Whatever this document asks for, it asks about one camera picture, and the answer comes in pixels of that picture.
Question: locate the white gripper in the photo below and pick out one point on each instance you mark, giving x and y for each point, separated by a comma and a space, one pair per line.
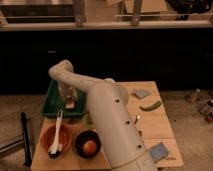
67, 92

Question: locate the small eraser block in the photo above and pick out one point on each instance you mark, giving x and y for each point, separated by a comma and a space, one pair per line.
70, 105

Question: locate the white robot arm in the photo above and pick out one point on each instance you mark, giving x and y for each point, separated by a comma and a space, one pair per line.
106, 103

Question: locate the green plastic tray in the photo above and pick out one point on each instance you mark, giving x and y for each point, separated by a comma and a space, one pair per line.
53, 103

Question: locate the green plastic cup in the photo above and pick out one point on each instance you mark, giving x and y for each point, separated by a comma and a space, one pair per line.
87, 121

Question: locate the dark brown bowl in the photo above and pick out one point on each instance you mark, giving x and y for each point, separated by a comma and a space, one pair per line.
82, 138

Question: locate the orange bowl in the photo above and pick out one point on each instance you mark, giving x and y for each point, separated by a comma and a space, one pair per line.
64, 138

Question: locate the orange egg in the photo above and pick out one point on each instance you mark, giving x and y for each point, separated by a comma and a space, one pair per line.
89, 148

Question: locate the grey cloth piece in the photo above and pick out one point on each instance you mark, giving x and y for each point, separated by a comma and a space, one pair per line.
140, 93

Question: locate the small metal spoon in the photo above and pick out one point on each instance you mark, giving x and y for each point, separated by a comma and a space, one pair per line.
137, 118

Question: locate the green pepper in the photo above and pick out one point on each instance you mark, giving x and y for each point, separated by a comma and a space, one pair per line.
151, 107

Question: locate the blue sponge pad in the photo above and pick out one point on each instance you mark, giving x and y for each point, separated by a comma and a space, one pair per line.
158, 152

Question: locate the white handled black brush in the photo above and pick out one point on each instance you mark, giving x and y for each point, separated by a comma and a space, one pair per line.
54, 148

